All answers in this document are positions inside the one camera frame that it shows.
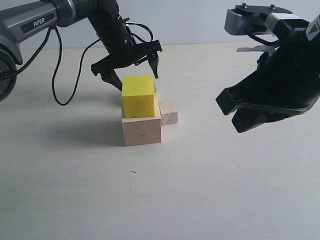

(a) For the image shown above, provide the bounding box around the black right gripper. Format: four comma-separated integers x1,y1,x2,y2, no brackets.
216,18,320,133

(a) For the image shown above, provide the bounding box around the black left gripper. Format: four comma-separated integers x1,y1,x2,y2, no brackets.
90,14,162,91

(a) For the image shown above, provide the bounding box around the yellow block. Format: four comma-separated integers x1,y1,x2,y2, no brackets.
121,75,155,119

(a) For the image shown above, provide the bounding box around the large wooden cube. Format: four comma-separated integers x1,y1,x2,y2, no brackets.
121,95,162,147

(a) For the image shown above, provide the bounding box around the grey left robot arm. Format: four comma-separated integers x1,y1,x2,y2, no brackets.
0,0,162,100

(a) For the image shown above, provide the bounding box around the small wooden cube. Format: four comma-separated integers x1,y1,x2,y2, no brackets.
159,101,178,126

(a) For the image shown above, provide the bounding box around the white tape strip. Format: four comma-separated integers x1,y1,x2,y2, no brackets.
236,45,276,56

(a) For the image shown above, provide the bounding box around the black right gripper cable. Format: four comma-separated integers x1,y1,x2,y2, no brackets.
244,27,281,48

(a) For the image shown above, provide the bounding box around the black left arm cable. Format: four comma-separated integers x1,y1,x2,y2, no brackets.
0,21,154,106

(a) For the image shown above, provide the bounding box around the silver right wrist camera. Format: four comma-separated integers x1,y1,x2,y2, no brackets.
224,2,307,36

